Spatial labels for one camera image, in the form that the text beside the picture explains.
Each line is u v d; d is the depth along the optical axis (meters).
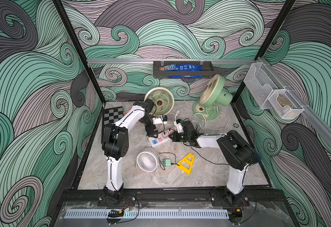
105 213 0.70
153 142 0.92
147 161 0.79
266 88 0.74
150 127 0.81
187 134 0.76
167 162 0.84
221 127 1.04
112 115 1.07
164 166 0.84
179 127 0.86
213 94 0.86
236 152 0.50
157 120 0.83
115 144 0.59
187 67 0.92
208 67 0.93
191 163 0.85
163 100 1.03
